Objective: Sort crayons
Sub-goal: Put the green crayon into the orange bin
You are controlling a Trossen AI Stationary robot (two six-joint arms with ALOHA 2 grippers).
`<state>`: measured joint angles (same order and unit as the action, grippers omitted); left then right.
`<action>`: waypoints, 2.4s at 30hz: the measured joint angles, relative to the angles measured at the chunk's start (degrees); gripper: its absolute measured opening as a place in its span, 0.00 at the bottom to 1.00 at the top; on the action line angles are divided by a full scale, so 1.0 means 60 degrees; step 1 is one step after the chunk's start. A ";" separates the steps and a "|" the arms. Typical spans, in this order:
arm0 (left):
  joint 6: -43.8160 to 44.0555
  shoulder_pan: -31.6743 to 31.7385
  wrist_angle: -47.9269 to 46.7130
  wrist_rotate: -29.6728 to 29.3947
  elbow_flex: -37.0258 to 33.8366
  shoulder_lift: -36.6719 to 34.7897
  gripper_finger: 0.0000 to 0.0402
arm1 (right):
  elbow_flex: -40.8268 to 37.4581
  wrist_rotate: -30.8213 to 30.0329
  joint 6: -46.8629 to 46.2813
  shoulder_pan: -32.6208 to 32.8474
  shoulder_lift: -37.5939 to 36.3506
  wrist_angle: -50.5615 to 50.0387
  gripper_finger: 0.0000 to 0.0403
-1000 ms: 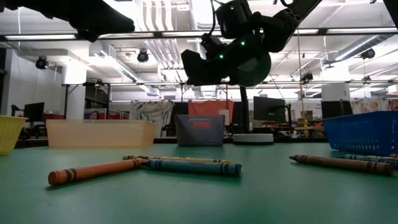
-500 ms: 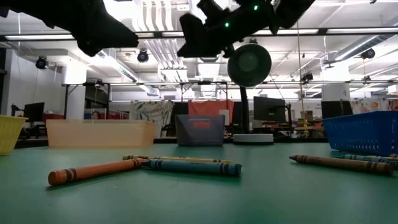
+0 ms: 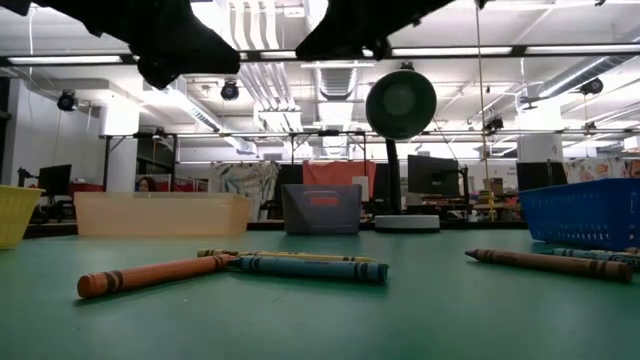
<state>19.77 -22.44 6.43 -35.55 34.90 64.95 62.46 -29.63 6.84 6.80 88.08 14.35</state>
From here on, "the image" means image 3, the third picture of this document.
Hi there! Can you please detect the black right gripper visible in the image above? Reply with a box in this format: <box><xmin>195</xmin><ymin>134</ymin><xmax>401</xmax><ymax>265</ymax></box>
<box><xmin>294</xmin><ymin>0</ymin><xmax>456</xmax><ymax>62</ymax></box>

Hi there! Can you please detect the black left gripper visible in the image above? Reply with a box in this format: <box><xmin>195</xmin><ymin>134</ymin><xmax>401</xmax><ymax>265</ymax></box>
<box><xmin>34</xmin><ymin>0</ymin><xmax>242</xmax><ymax>90</ymax></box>

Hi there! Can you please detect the white LED light bar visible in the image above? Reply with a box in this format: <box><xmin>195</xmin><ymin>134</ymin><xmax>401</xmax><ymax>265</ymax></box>
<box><xmin>392</xmin><ymin>46</ymin><xmax>514</xmax><ymax>57</ymax></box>
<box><xmin>7</xmin><ymin>55</ymin><xmax>124</xmax><ymax>66</ymax></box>
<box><xmin>259</xmin><ymin>48</ymin><xmax>380</xmax><ymax>60</ymax></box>
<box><xmin>524</xmin><ymin>44</ymin><xmax>640</xmax><ymax>55</ymax></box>

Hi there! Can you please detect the white desk lamp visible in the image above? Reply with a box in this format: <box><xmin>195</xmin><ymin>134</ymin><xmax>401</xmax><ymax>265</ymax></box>
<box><xmin>364</xmin><ymin>62</ymin><xmax>442</xmax><ymax>234</ymax></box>

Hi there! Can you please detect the red cloth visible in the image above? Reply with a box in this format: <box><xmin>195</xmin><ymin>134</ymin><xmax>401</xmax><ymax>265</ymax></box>
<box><xmin>301</xmin><ymin>160</ymin><xmax>377</xmax><ymax>201</ymax></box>

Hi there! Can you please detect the pale leaf-print cloth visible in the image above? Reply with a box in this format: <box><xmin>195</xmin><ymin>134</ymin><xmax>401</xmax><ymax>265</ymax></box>
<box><xmin>208</xmin><ymin>162</ymin><xmax>282</xmax><ymax>225</ymax></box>

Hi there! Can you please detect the white sign board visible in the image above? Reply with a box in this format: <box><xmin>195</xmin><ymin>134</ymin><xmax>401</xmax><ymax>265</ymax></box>
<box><xmin>352</xmin><ymin>175</ymin><xmax>371</xmax><ymax>203</ymax></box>

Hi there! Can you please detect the black monitor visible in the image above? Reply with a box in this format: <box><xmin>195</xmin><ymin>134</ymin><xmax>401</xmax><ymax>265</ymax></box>
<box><xmin>515</xmin><ymin>162</ymin><xmax>569</xmax><ymax>193</ymax></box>
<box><xmin>37</xmin><ymin>164</ymin><xmax>73</xmax><ymax>199</ymax></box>
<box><xmin>406</xmin><ymin>155</ymin><xmax>461</xmax><ymax>199</ymax></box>

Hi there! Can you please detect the orange translucent plastic bin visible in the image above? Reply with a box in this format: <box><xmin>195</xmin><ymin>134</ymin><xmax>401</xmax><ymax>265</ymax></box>
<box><xmin>73</xmin><ymin>192</ymin><xmax>252</xmax><ymax>238</ymax></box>

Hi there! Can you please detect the grey translucent plastic bin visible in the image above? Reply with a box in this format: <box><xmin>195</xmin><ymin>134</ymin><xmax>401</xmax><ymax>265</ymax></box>
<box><xmin>280</xmin><ymin>183</ymin><xmax>364</xmax><ymax>236</ymax></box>

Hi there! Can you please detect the black rig beam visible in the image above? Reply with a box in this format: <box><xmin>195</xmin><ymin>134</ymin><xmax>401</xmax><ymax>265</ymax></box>
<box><xmin>0</xmin><ymin>44</ymin><xmax>640</xmax><ymax>69</ymax></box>

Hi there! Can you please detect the yellow crayon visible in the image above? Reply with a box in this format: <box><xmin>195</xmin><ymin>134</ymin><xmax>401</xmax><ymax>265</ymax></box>
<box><xmin>197</xmin><ymin>248</ymin><xmax>377</xmax><ymax>264</ymax></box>

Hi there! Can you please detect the orange crayon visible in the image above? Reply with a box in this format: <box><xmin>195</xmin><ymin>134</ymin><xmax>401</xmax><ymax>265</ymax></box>
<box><xmin>76</xmin><ymin>254</ymin><xmax>235</xmax><ymax>300</ymax></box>

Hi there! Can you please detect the blue crayon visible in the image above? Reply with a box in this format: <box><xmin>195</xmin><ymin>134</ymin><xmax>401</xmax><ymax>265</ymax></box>
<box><xmin>230</xmin><ymin>255</ymin><xmax>390</xmax><ymax>285</ymax></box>
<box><xmin>542</xmin><ymin>247</ymin><xmax>640</xmax><ymax>269</ymax></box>

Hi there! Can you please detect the yellow plastic basket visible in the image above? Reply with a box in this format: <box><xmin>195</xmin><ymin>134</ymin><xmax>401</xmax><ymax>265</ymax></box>
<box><xmin>0</xmin><ymin>185</ymin><xmax>44</xmax><ymax>250</ymax></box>

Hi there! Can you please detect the green table mat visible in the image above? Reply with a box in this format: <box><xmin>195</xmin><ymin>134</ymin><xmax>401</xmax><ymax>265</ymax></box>
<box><xmin>0</xmin><ymin>229</ymin><xmax>640</xmax><ymax>360</ymax></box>

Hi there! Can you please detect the colourful flower-print cloth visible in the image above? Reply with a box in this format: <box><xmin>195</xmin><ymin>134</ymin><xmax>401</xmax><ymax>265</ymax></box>
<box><xmin>562</xmin><ymin>158</ymin><xmax>640</xmax><ymax>185</ymax></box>

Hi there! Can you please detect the blue plastic basket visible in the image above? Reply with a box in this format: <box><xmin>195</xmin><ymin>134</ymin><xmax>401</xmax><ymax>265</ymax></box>
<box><xmin>518</xmin><ymin>177</ymin><xmax>640</xmax><ymax>251</ymax></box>

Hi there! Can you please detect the brown crayon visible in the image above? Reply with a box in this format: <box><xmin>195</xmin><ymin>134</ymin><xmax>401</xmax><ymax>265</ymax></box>
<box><xmin>464</xmin><ymin>248</ymin><xmax>635</xmax><ymax>284</ymax></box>

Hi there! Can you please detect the silver ventilation duct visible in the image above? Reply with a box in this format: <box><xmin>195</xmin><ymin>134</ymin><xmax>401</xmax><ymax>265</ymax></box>
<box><xmin>303</xmin><ymin>60</ymin><xmax>374</xmax><ymax>101</ymax></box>

